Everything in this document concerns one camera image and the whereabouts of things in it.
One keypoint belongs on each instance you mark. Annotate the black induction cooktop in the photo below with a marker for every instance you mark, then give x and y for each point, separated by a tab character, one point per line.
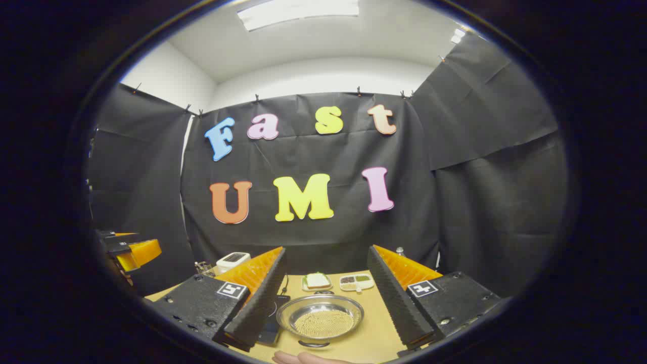
273	328

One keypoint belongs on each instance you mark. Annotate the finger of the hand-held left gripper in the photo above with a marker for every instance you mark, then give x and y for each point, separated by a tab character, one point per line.
119	236
141	253

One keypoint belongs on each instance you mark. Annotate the stainless steel pot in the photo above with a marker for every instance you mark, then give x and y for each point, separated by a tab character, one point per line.
349	313

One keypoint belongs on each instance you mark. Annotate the small white plate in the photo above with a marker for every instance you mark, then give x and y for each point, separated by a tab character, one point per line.
305	288

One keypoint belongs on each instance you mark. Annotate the pile of soybeans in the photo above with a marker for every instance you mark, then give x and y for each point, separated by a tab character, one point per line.
323	323

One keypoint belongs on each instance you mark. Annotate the sandwich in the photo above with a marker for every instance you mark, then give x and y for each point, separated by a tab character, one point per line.
317	279

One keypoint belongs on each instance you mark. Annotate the white kitchen appliance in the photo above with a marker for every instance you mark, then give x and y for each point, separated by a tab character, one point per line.
232	262

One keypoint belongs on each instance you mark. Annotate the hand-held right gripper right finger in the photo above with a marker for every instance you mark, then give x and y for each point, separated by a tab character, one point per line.
394	298

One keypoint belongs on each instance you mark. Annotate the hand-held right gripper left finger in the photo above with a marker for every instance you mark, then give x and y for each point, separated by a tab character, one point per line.
263	303

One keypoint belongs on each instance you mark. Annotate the white divided dish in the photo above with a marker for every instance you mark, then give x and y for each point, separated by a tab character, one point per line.
356	286

